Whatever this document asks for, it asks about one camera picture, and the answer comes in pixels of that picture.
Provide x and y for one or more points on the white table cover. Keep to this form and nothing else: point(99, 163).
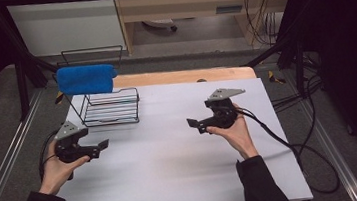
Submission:
point(173, 161)

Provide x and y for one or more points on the light wooden desk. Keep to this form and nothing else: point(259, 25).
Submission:
point(183, 2)

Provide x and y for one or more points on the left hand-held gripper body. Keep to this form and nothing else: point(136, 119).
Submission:
point(66, 130)

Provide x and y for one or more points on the blue towel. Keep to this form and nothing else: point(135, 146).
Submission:
point(85, 79)

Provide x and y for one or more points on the office chair base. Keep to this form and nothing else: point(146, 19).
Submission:
point(160, 23)

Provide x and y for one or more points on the black metal frame leg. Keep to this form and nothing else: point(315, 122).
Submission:
point(22, 83)
point(298, 64)

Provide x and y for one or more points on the aluminium floor rail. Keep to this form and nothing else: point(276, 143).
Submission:
point(336, 157)
point(8, 158)

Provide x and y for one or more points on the person's left hand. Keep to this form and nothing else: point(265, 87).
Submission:
point(56, 173)

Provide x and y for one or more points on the white cabinet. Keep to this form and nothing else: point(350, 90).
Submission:
point(68, 25)

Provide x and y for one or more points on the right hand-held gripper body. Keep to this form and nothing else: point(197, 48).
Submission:
point(224, 93)

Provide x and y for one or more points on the wooden table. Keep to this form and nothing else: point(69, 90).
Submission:
point(177, 77)

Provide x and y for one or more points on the person's right hand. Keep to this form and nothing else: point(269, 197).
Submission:
point(239, 137)

